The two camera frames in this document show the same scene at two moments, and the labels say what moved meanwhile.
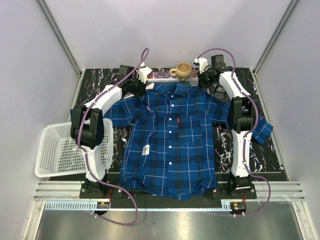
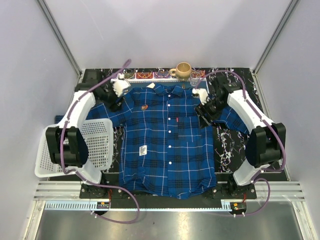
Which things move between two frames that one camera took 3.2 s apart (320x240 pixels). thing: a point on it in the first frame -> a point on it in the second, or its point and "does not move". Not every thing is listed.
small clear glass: (194, 79) does not move
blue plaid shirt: (172, 140) does not move
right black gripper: (206, 86) -> (202, 110)
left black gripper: (142, 91) -> (113, 105)
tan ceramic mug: (182, 71) does not move
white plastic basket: (59, 154) does not move
